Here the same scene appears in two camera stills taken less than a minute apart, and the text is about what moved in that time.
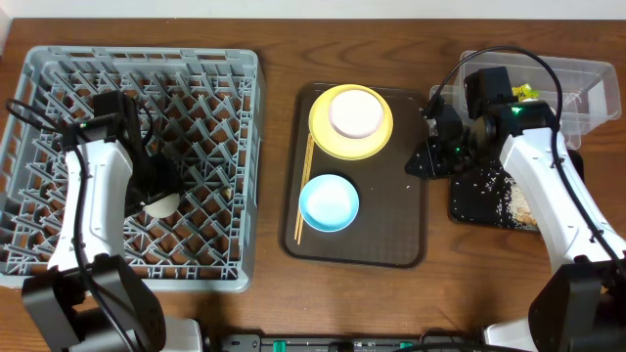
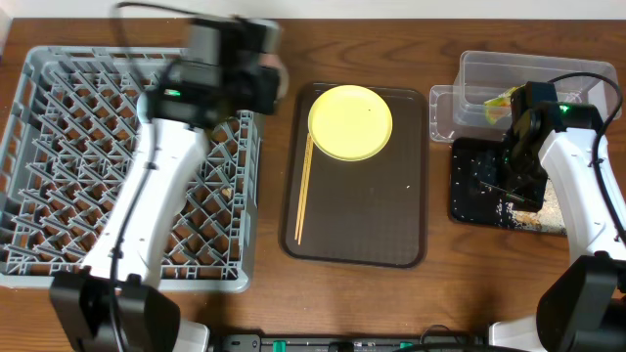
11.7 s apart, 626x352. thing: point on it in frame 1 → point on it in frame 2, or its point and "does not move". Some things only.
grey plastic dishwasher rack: [205, 105] does not move
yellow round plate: [341, 147] does not move
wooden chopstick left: [302, 178] does not move
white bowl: [356, 113] → [275, 61]
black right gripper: [432, 164] → [531, 198]
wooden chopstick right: [306, 179] does not move
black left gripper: [156, 183] → [264, 91]
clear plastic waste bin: [581, 91] does not move
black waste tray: [486, 196] does not move
